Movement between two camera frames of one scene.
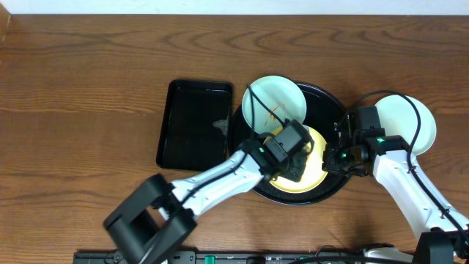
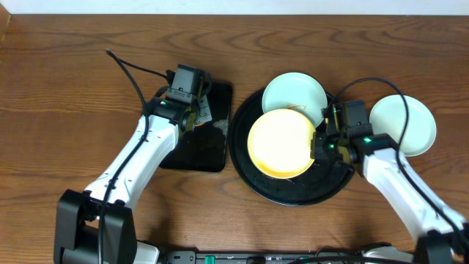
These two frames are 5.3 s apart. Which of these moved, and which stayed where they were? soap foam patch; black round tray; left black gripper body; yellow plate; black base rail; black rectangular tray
Moved: yellow plate; left black gripper body
Stayed: black rectangular tray; black base rail; soap foam patch; black round tray
